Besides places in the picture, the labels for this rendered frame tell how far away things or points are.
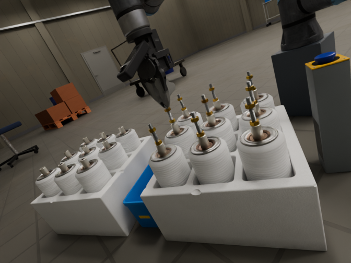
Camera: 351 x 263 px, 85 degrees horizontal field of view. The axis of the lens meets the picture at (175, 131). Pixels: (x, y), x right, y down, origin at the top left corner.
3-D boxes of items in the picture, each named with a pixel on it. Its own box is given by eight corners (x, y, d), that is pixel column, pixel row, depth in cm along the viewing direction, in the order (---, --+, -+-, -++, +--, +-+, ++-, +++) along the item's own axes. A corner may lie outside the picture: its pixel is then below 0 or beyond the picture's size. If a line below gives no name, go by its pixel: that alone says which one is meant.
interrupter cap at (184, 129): (162, 140, 60) (161, 138, 60) (175, 128, 65) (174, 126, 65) (180, 138, 55) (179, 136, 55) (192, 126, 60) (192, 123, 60)
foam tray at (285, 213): (196, 161, 89) (182, 128, 82) (292, 147, 71) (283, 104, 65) (165, 240, 56) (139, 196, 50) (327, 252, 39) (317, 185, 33)
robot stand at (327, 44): (296, 100, 103) (287, 44, 93) (339, 97, 89) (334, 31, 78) (282, 116, 94) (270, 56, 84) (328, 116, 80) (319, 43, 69)
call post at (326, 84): (318, 159, 61) (304, 64, 51) (346, 156, 58) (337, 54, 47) (325, 174, 55) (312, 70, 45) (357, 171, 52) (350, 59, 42)
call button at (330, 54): (313, 64, 49) (312, 56, 48) (332, 58, 47) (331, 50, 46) (317, 67, 45) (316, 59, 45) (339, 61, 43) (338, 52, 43)
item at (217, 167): (246, 214, 46) (224, 153, 39) (208, 217, 49) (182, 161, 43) (244, 186, 54) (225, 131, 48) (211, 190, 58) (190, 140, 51)
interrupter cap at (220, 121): (232, 119, 53) (231, 117, 53) (212, 133, 50) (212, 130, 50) (213, 117, 60) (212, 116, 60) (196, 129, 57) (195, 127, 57)
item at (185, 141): (178, 184, 66) (158, 141, 60) (191, 167, 73) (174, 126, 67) (202, 188, 60) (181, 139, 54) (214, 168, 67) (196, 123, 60)
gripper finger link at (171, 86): (184, 98, 58) (171, 69, 55) (172, 107, 54) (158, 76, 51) (176, 100, 60) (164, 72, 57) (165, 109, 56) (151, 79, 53)
